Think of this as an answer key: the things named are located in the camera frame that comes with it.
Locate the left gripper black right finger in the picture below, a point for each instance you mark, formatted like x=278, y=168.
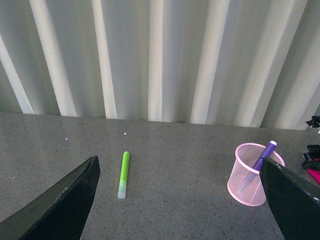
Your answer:
x=293, y=201

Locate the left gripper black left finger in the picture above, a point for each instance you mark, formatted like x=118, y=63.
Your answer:
x=61, y=212

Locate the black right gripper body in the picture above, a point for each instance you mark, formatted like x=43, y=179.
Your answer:
x=312, y=157

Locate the pink marker pen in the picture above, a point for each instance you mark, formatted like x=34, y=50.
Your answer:
x=315, y=174

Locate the purple marker pen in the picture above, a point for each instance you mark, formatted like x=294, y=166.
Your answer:
x=268, y=150

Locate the pink mesh pen cup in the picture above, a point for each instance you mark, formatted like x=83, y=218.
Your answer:
x=246, y=155

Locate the green marker pen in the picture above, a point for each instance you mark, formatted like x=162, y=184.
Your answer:
x=122, y=187

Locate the white pleated curtain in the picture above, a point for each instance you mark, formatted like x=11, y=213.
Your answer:
x=247, y=63

